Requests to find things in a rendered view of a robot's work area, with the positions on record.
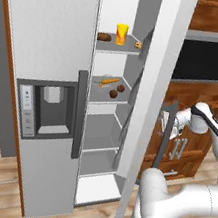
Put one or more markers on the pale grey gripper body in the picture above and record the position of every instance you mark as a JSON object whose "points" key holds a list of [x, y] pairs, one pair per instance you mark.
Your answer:
{"points": [[178, 122]]}

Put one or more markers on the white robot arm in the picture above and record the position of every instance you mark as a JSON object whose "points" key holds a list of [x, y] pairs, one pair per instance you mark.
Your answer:
{"points": [[165, 205]]}

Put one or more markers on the white open fridge door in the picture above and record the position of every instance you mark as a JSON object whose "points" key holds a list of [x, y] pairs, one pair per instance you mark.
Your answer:
{"points": [[153, 88]]}

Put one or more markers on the grey fridge shelf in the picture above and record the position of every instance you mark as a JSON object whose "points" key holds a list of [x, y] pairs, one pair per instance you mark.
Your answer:
{"points": [[102, 130], [101, 96], [125, 48], [96, 164]]}

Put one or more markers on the white fridge cabinet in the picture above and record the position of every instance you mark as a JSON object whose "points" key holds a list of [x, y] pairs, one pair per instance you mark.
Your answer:
{"points": [[118, 7]]}

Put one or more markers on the white fridge door with dispenser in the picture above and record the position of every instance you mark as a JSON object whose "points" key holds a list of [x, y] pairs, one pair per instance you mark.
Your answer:
{"points": [[51, 26]]}

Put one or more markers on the wooden base cupboards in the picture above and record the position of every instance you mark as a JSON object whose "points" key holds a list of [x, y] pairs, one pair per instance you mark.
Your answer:
{"points": [[198, 96]]}

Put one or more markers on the brown round fruit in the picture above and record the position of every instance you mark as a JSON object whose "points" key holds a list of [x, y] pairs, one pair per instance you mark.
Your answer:
{"points": [[120, 88], [113, 94]]}

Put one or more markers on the orange carrot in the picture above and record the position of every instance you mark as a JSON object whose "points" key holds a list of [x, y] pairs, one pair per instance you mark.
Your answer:
{"points": [[112, 80]]}

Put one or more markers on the small tan cookie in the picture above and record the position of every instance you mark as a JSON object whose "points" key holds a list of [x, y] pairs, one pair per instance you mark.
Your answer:
{"points": [[138, 45]]}

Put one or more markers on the yellow cup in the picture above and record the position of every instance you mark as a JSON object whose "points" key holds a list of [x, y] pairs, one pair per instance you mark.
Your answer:
{"points": [[121, 35]]}

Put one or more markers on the brown bread loaf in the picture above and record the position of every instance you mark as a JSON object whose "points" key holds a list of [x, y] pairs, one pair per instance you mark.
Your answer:
{"points": [[104, 37]]}

